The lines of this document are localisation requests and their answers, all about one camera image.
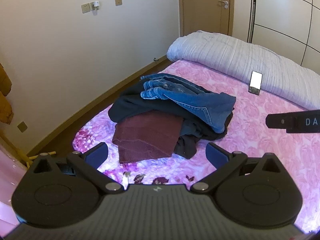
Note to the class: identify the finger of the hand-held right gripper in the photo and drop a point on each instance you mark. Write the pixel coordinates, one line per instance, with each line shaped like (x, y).
(276, 121)

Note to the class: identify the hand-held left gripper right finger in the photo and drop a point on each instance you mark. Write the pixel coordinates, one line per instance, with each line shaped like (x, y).
(215, 156)

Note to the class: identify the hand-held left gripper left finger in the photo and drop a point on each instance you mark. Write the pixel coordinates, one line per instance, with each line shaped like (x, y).
(97, 155)

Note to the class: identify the blue jeans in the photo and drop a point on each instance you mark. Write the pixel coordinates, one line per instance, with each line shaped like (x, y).
(197, 100)

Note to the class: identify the pink floral blanket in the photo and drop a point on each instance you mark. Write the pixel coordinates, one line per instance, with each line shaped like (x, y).
(262, 155)

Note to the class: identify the smartphone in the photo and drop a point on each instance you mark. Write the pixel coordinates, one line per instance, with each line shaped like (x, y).
(256, 82)

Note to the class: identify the maroon sweater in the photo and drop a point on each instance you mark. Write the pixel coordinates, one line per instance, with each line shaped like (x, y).
(147, 135)

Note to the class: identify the wooden stick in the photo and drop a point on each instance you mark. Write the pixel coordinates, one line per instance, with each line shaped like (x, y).
(37, 158)

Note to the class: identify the dark grey garment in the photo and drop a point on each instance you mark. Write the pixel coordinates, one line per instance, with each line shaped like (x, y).
(135, 106)

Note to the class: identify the pale striped quilt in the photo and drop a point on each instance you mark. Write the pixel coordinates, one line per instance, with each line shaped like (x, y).
(240, 55)

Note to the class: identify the cream panelled wardrobe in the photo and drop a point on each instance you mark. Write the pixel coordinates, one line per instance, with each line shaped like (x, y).
(285, 17)

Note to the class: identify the orange-brown jacket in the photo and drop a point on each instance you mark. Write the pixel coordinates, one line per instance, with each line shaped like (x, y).
(5, 97)

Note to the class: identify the brown wooden door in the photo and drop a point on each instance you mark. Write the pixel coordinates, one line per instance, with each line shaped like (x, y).
(205, 7)

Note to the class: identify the white plug-in charger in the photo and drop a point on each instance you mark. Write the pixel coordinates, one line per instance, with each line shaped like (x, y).
(96, 5)

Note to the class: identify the beige wall socket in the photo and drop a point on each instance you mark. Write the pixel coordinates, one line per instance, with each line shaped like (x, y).
(22, 126)
(85, 8)
(118, 1)

